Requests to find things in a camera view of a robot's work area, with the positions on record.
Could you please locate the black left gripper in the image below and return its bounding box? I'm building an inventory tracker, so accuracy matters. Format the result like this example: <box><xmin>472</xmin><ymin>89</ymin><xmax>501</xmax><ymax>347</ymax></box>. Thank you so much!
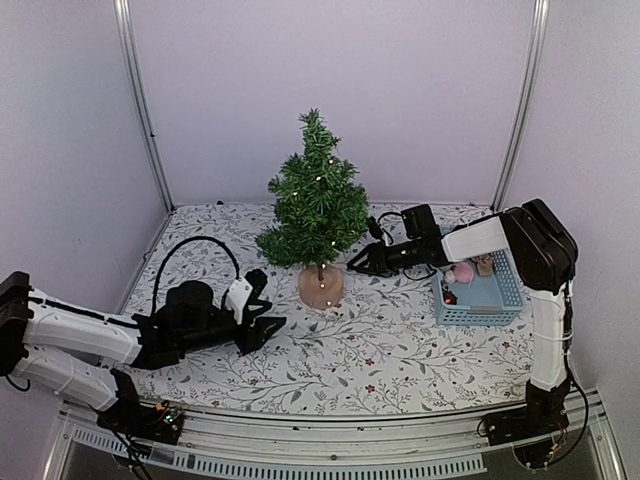
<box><xmin>179</xmin><ymin>301</ymin><xmax>287</xmax><ymax>356</ymax></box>

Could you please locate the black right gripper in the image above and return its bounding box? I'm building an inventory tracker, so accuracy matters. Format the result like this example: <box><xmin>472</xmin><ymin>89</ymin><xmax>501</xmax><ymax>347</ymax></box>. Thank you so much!
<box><xmin>348</xmin><ymin>238</ymin><xmax>422</xmax><ymax>278</ymax></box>

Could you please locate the fairy light string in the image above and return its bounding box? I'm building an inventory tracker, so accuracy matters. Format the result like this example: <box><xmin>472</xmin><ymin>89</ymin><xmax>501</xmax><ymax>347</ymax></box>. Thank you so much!
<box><xmin>289</xmin><ymin>157</ymin><xmax>359</xmax><ymax>306</ymax></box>

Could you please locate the small green christmas tree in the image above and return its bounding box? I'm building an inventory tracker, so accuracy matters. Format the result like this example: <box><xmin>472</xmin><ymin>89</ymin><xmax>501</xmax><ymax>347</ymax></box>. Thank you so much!
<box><xmin>256</xmin><ymin>108</ymin><xmax>369</xmax><ymax>310</ymax></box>

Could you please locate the dark red bauble ornament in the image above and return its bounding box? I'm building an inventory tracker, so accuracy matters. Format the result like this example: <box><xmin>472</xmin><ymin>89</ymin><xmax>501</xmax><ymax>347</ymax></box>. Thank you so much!
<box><xmin>443</xmin><ymin>291</ymin><xmax>457</xmax><ymax>305</ymax></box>

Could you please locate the light blue plastic basket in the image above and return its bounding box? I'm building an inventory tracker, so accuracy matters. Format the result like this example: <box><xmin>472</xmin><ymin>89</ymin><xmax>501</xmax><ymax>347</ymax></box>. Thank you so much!
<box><xmin>431</xmin><ymin>218</ymin><xmax>524</xmax><ymax>326</ymax></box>

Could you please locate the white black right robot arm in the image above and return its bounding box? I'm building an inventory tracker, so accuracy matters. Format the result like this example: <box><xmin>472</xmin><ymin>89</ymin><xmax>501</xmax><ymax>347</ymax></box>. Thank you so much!
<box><xmin>347</xmin><ymin>199</ymin><xmax>578</xmax><ymax>444</ymax></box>

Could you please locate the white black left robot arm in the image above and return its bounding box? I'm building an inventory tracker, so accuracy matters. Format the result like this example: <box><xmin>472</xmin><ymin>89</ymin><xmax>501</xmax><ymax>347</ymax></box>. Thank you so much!
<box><xmin>1</xmin><ymin>269</ymin><xmax>286</xmax><ymax>434</ymax></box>

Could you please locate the white cotton berry sprig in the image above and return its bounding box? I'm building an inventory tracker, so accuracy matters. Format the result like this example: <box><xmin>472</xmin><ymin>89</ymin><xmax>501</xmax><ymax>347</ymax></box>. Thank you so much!
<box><xmin>443</xmin><ymin>269</ymin><xmax>456</xmax><ymax>285</ymax></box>

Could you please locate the floral patterned table mat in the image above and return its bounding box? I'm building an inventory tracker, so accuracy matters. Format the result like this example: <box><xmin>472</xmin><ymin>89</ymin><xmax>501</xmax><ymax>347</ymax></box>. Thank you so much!
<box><xmin>123</xmin><ymin>204</ymin><xmax>535</xmax><ymax>415</ymax></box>

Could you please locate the pink pompom ornament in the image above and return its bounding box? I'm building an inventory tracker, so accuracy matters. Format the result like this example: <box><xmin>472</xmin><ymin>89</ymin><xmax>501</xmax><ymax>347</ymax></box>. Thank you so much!
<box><xmin>452</xmin><ymin>262</ymin><xmax>474</xmax><ymax>284</ymax></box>

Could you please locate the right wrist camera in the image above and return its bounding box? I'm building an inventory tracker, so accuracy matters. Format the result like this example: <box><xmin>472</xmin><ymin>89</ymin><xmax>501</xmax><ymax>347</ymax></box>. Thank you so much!
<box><xmin>367</xmin><ymin>216</ymin><xmax>394</xmax><ymax>246</ymax></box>

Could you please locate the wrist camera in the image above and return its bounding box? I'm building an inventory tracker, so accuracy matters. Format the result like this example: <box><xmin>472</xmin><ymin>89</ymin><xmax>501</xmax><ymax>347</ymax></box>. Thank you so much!
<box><xmin>222</xmin><ymin>269</ymin><xmax>267</xmax><ymax>325</ymax></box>
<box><xmin>367</xmin><ymin>216</ymin><xmax>394</xmax><ymax>246</ymax></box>

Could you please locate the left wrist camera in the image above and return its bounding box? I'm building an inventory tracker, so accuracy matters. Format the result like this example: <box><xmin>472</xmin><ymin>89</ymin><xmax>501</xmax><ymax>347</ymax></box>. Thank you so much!
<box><xmin>222</xmin><ymin>269</ymin><xmax>267</xmax><ymax>325</ymax></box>

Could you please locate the aluminium front rail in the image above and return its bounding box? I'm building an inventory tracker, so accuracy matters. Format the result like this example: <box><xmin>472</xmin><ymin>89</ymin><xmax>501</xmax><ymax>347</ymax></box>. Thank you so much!
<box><xmin>44</xmin><ymin>389</ymin><xmax>630</xmax><ymax>479</ymax></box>

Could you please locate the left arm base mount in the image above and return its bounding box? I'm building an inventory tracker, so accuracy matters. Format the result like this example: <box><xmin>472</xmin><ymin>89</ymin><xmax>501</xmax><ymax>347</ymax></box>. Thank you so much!
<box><xmin>97</xmin><ymin>400</ymin><xmax>184</xmax><ymax>445</ymax></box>

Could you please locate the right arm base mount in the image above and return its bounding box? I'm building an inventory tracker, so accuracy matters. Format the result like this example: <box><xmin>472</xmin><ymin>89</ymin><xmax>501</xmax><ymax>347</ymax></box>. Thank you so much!
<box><xmin>476</xmin><ymin>407</ymin><xmax>569</xmax><ymax>470</ymax></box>

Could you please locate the right aluminium frame post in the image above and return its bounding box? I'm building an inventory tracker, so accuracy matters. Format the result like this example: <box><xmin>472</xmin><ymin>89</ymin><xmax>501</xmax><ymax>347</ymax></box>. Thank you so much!
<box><xmin>490</xmin><ymin>0</ymin><xmax>550</xmax><ymax>211</ymax></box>

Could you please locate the aluminium frame post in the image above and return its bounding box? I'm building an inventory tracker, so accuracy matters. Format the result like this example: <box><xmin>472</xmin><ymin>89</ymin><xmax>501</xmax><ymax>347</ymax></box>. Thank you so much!
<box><xmin>113</xmin><ymin>0</ymin><xmax>175</xmax><ymax>214</ymax></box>
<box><xmin>490</xmin><ymin>0</ymin><xmax>550</xmax><ymax>211</ymax></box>

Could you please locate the left aluminium frame post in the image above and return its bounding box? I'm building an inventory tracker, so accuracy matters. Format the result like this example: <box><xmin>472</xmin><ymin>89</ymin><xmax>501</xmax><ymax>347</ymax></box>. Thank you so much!
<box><xmin>113</xmin><ymin>0</ymin><xmax>175</xmax><ymax>214</ymax></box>

